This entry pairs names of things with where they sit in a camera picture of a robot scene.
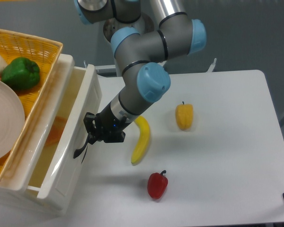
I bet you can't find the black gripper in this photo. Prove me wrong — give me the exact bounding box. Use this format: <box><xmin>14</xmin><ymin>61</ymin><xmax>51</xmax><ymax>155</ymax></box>
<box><xmin>83</xmin><ymin>101</ymin><xmax>135</xmax><ymax>145</ymax></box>

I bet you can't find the white top drawer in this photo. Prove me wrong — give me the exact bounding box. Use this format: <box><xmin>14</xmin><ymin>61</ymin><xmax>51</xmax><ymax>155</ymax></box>
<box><xmin>27</xmin><ymin>65</ymin><xmax>102</xmax><ymax>210</ymax></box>

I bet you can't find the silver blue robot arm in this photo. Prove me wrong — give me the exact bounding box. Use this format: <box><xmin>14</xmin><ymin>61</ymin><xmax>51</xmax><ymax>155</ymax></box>
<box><xmin>74</xmin><ymin>0</ymin><xmax>206</xmax><ymax>144</ymax></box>

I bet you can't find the white drawer cabinet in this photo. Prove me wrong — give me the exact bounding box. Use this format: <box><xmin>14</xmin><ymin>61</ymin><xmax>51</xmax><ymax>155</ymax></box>
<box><xmin>0</xmin><ymin>54</ymin><xmax>75</xmax><ymax>214</ymax></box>

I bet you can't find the toy bread slice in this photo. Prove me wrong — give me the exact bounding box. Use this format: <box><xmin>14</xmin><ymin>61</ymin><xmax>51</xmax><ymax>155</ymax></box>
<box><xmin>45</xmin><ymin>116</ymin><xmax>67</xmax><ymax>146</ymax></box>

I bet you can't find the yellow banana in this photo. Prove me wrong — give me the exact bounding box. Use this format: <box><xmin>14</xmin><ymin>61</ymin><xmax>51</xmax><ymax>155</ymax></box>
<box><xmin>131</xmin><ymin>116</ymin><xmax>151</xmax><ymax>165</ymax></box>

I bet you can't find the red bell pepper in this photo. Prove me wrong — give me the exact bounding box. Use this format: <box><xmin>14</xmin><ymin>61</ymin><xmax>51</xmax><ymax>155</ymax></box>
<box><xmin>147</xmin><ymin>170</ymin><xmax>169</xmax><ymax>199</ymax></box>

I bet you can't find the pink plate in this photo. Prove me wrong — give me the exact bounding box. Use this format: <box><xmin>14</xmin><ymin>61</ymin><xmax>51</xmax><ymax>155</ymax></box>
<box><xmin>0</xmin><ymin>81</ymin><xmax>25</xmax><ymax>158</ymax></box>

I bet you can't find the yellow woven basket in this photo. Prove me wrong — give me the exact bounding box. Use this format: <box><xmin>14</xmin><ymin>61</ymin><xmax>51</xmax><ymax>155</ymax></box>
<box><xmin>0</xmin><ymin>29</ymin><xmax>63</xmax><ymax>181</ymax></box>

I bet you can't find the green bell pepper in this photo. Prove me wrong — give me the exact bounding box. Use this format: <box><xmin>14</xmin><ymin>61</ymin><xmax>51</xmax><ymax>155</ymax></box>
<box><xmin>1</xmin><ymin>57</ymin><xmax>40</xmax><ymax>91</ymax></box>

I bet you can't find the yellow bell pepper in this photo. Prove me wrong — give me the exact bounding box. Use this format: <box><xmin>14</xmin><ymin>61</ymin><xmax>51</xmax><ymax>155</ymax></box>
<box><xmin>175</xmin><ymin>101</ymin><xmax>194</xmax><ymax>130</ymax></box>

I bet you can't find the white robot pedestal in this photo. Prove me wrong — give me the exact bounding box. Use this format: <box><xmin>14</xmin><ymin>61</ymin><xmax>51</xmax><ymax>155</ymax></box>
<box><xmin>84</xmin><ymin>13</ymin><xmax>155</xmax><ymax>77</ymax></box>

